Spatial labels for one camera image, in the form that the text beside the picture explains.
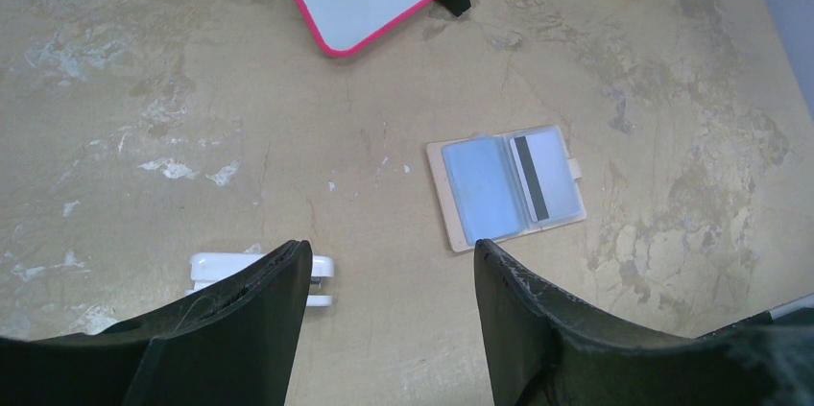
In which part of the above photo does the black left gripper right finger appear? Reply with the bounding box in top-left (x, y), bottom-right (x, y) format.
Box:
top-left (473, 240), bottom-right (813, 405)

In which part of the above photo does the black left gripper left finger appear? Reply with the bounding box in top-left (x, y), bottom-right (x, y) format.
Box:
top-left (1, 240), bottom-right (313, 405)

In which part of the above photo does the grey card with stripe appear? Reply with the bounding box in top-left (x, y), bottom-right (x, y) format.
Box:
top-left (508, 126), bottom-right (586, 229)

